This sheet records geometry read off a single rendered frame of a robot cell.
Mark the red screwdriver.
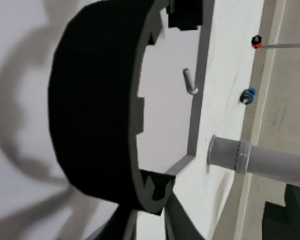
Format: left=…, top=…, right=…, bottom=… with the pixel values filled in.
left=251, top=35, right=262, bottom=49

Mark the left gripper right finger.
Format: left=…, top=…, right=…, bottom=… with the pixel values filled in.
left=164, top=191, right=206, bottom=240

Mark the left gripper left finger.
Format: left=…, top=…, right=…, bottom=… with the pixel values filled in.
left=93, top=205, right=138, bottom=240

